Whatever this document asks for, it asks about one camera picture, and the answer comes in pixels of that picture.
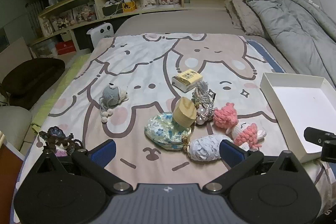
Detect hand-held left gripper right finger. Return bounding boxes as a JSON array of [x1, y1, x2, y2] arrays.
[[204, 139, 314, 191]]

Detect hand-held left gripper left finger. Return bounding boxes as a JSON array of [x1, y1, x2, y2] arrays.
[[25, 139, 133, 192]]

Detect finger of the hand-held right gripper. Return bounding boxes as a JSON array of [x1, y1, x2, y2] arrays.
[[321, 140, 336, 162], [304, 127, 336, 147]]

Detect pink and white crochet toy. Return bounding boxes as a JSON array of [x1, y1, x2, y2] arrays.
[[231, 120, 267, 148]]

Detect light blue yarn toy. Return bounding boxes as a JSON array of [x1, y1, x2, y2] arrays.
[[188, 134, 237, 161]]

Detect white cardboard box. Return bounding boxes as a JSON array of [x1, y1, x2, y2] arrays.
[[260, 72, 336, 164]]

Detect round pink crochet toy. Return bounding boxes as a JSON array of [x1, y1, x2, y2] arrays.
[[213, 102, 239, 134]]

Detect dark crochet toy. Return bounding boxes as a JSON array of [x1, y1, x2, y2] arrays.
[[39, 126, 84, 157]]

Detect grey crochet toy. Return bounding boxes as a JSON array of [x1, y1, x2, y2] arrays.
[[98, 83, 129, 123]]

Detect blue floral pouch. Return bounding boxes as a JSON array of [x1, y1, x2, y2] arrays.
[[144, 112, 192, 152]]

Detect silver tassel pearl ornament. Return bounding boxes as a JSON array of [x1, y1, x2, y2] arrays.
[[192, 81, 217, 125]]

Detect round wooden box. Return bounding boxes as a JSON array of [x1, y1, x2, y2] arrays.
[[172, 97, 197, 128]]

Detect light green cloth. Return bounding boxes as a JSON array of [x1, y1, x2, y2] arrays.
[[31, 55, 91, 132]]

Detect yellow tissue pack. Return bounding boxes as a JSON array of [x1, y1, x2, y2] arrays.
[[172, 69, 205, 93]]

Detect cartoon printed blanket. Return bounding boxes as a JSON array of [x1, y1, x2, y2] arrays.
[[10, 33, 336, 224]]

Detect light grey stool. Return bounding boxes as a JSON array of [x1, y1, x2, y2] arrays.
[[0, 106, 32, 149]]

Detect brown wooden cabinet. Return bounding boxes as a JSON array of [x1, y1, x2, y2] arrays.
[[0, 132, 25, 224]]

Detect dark brown chair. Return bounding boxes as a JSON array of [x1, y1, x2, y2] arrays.
[[0, 57, 66, 110]]

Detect red box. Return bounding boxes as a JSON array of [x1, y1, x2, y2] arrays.
[[56, 40, 76, 55]]

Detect grey duvet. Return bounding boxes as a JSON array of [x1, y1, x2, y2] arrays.
[[243, 0, 336, 88]]

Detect white heater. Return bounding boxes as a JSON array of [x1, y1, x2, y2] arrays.
[[87, 25, 116, 52]]

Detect clear storage bin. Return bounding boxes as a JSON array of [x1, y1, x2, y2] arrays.
[[34, 39, 58, 58]]

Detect cardboard sheet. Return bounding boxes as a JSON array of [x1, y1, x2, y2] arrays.
[[0, 38, 33, 69]]

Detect figurine display box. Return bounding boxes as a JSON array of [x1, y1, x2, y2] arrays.
[[50, 10, 74, 30], [38, 15, 53, 37], [72, 4, 96, 24]]

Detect dark green box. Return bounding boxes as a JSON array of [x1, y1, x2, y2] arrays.
[[102, 2, 124, 17]]

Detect beige bed sheet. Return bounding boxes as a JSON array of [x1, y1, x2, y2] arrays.
[[113, 7, 297, 75]]

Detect yellow box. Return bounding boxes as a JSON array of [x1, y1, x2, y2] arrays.
[[122, 0, 136, 13]]

